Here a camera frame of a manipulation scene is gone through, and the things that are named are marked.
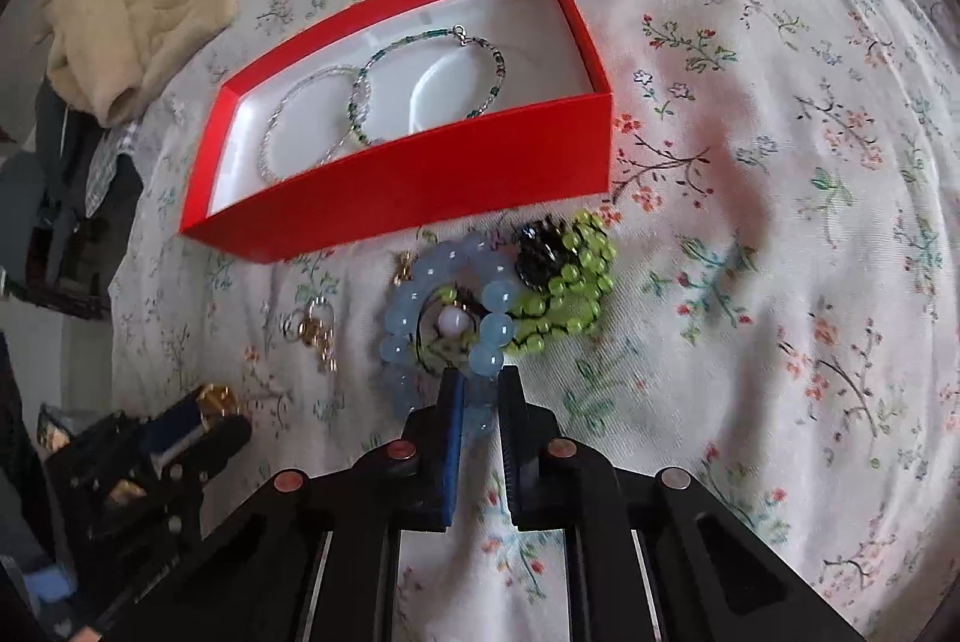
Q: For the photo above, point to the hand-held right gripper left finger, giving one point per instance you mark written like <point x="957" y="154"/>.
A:
<point x="452" y="432"/>

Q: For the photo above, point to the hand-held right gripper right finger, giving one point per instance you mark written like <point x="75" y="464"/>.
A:
<point x="512" y="439"/>

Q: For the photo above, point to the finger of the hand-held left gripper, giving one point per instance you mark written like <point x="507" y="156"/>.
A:
<point x="176" y="432"/>
<point x="217" y="443"/>

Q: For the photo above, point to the gold charm earring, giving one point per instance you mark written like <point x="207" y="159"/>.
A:
<point x="327" y="357"/>

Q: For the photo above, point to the silver hoop earring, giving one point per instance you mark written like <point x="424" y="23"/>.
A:
<point x="298" y="325"/>

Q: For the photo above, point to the black beaded hair clip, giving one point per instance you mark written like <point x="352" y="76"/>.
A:
<point x="540" y="259"/>

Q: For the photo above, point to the red jewelry box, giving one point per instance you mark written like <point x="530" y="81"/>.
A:
<point x="450" y="192"/>

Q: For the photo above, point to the dark clothing pile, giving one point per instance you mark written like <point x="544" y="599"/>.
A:
<point x="60" y="222"/>

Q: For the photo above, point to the plaid cloth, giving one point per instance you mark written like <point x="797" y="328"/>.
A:
<point x="105" y="158"/>

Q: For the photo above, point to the floral bed sheet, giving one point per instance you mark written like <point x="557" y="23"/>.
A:
<point x="750" y="162"/>

